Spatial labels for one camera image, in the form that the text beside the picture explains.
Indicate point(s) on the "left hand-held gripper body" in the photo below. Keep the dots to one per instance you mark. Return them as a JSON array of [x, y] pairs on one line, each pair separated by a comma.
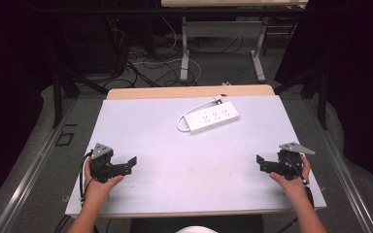
[[101, 161]]

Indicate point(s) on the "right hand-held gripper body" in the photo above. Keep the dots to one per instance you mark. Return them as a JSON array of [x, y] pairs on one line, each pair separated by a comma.
[[288, 165]]

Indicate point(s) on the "person's right hand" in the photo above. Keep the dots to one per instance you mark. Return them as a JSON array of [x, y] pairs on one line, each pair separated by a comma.
[[293, 189]]

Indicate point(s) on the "person's left hand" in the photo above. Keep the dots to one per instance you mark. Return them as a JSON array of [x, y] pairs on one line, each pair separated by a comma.
[[97, 192]]

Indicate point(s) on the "white table mat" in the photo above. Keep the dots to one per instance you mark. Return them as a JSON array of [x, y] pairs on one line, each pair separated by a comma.
[[181, 168]]

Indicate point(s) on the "white power strip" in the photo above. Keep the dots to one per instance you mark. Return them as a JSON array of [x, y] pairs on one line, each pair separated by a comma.
[[212, 117]]

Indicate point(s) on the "white power plug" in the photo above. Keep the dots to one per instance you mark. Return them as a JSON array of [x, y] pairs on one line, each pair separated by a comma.
[[218, 99]]

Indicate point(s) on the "black metal stand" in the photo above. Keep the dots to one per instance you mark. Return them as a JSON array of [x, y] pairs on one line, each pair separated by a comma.
[[57, 97], [322, 97]]

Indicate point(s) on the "person's white clothing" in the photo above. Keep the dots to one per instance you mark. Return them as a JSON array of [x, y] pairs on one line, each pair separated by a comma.
[[196, 230]]

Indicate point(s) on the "black equipment cabinet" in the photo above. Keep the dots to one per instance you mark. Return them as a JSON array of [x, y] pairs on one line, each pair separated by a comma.
[[90, 42]]

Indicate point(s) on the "desk with white legs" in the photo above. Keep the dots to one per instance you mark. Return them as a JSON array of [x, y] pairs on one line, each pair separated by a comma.
[[221, 29]]

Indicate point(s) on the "black floor socket frame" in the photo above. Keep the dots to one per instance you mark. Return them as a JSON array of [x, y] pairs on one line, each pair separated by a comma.
[[64, 139]]

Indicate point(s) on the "metal floor rail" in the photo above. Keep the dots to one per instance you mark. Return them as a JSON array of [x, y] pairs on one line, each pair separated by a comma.
[[346, 184], [22, 184]]

